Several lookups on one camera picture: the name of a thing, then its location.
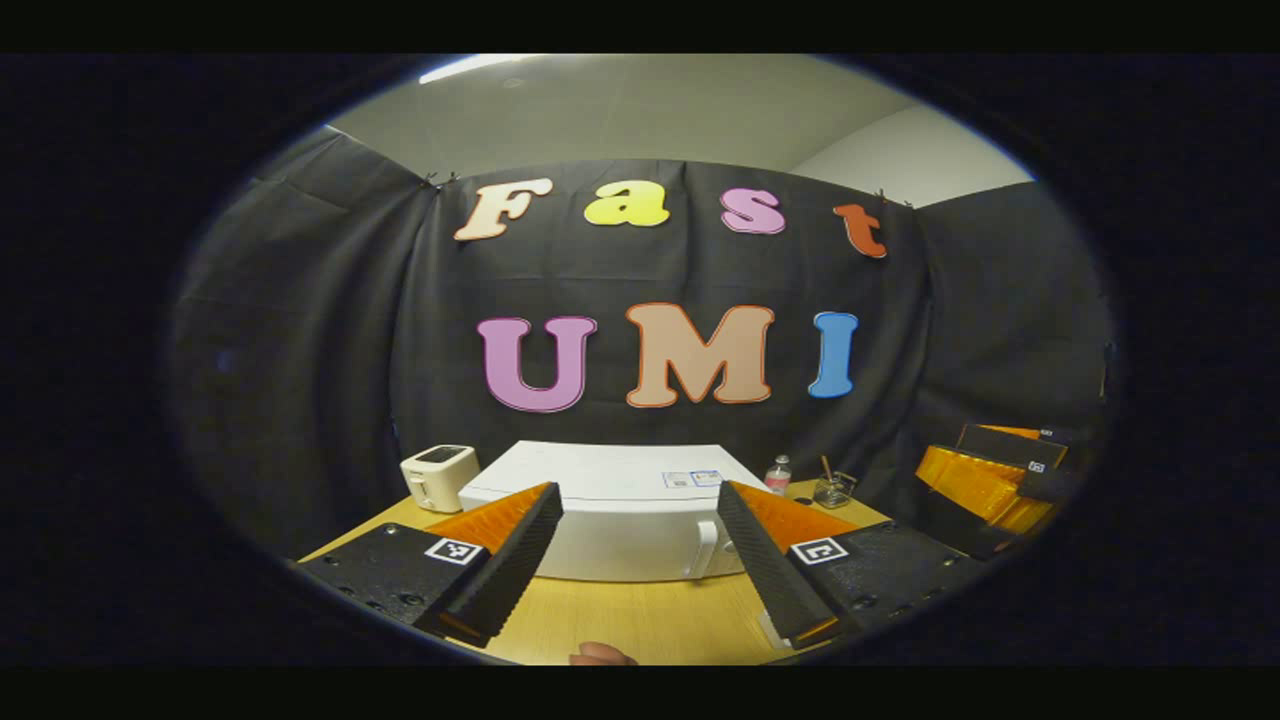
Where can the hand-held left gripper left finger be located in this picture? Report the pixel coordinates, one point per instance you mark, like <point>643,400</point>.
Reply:
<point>515,570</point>

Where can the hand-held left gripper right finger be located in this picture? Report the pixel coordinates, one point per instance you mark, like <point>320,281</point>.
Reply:
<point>770,575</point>

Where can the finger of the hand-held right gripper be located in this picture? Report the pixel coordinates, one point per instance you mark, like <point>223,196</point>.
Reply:
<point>1005,447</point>
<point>960,530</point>

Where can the white microwave oven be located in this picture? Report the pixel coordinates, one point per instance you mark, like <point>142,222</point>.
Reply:
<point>620,480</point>

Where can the small pink label bottle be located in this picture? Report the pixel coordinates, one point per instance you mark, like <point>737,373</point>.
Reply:
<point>778,478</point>

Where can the glass cup with stick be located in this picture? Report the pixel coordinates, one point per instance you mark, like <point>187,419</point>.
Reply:
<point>835,490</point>

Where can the white toaster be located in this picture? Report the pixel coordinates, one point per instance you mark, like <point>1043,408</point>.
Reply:
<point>435,485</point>

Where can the black backdrop cloth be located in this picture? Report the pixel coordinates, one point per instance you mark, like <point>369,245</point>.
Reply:
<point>300,350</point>

